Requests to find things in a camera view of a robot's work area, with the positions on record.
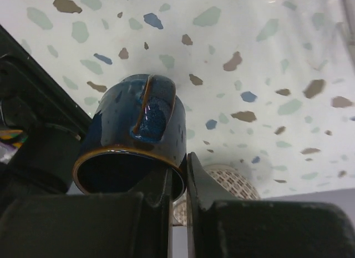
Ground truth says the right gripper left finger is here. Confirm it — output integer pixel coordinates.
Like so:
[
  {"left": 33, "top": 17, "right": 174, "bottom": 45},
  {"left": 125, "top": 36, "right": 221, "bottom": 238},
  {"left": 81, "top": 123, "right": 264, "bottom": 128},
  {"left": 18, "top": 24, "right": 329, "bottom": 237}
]
[{"left": 1, "top": 169, "right": 173, "bottom": 257}]

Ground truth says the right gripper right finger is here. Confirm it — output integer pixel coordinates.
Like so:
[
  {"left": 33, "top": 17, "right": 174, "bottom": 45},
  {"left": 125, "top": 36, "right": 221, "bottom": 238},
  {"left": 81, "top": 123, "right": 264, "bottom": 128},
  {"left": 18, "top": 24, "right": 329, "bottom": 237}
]
[{"left": 187, "top": 153, "right": 354, "bottom": 257}]

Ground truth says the dark blue mug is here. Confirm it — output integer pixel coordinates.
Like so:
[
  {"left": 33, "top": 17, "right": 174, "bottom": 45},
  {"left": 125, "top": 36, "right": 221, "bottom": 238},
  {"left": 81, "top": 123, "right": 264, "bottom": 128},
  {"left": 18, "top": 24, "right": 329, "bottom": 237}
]
[{"left": 73, "top": 74, "right": 187, "bottom": 200}]

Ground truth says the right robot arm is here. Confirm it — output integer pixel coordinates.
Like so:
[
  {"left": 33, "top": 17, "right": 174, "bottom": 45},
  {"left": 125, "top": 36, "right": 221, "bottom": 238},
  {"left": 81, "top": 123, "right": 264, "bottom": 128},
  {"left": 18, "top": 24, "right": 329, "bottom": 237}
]
[{"left": 1, "top": 29, "right": 354, "bottom": 257}]

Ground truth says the red patterned small dish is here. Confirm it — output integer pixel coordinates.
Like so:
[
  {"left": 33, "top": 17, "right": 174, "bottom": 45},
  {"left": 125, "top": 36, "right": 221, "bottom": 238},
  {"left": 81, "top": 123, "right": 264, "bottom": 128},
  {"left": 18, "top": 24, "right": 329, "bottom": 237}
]
[{"left": 173, "top": 164, "right": 261, "bottom": 226}]

